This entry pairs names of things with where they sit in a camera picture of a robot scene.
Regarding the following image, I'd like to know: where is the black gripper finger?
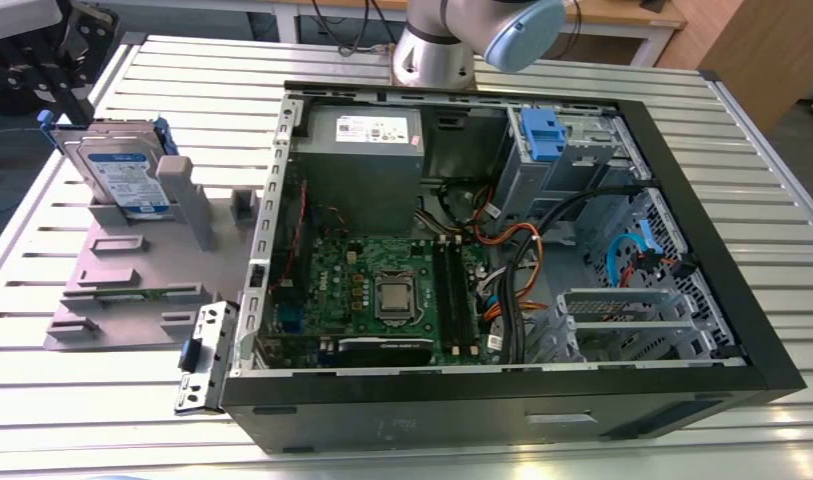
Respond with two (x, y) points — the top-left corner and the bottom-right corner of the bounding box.
(49, 0), (108, 126)
(0, 39), (81, 127)

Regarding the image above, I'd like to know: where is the hard disk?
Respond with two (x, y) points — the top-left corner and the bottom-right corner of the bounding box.
(37, 110), (181, 221)

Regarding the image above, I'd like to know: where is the metal disk bay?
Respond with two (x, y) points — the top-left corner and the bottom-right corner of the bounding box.
(525, 287), (746, 369)

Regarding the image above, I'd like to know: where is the green RAM stick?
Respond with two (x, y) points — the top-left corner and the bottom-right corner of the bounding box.
(93, 289), (168, 304)

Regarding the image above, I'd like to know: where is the grey power supply unit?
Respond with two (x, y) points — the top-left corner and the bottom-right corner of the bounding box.
(291, 104), (427, 237)

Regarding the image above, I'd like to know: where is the grey parts rack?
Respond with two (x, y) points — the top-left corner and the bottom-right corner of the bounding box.
(42, 154), (265, 354)

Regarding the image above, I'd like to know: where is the green motherboard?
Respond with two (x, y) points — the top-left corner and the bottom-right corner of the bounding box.
(257, 234), (508, 369)

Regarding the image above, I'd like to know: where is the blue expansion slot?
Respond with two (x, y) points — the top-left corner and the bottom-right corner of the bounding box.
(277, 305), (307, 335)

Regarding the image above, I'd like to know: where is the CPU socket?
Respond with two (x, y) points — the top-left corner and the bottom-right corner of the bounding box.
(371, 268), (428, 329)

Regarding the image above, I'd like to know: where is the silver CPU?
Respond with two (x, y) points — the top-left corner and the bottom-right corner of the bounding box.
(377, 282), (420, 315)

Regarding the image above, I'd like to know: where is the blue plastic drive latch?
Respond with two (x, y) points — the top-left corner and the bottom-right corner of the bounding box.
(521, 107), (568, 162)

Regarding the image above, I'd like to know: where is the metal socket cover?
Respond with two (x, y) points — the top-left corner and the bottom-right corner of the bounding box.
(373, 279), (423, 321)

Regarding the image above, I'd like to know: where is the black RAM slot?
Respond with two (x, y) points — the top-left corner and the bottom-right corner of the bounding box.
(449, 234), (483, 359)
(433, 234), (467, 359)

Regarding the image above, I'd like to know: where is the black graphics card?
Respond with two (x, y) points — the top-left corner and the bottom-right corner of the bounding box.
(317, 335), (439, 370)

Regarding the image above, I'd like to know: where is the metal drive cage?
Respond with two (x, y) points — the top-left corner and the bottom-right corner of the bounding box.
(496, 104), (652, 221)

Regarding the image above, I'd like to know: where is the wooden top desk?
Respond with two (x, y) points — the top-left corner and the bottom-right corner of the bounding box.
(245, 0), (688, 69)

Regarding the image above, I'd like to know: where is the black open PC case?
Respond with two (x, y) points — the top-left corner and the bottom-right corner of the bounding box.
(219, 78), (810, 455)

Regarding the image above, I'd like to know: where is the wooden cabinet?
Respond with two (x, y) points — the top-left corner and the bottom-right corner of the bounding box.
(656, 0), (813, 135)

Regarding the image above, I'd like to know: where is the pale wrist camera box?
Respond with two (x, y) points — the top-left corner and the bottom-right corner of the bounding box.
(0, 0), (66, 40)

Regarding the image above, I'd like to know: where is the metal card retainer bracket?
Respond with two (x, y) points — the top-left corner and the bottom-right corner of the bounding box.
(173, 300), (241, 416)

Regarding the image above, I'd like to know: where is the orange wire bundle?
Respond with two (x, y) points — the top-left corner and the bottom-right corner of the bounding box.
(473, 187), (552, 324)

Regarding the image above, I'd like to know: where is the thick black cable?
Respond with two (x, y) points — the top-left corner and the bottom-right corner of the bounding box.
(499, 185), (648, 364)

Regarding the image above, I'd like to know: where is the blue data wire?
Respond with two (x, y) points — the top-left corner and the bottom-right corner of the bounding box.
(607, 219), (659, 291)

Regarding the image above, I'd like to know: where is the power wire black connector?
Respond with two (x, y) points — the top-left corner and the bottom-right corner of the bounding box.
(635, 251), (700, 287)

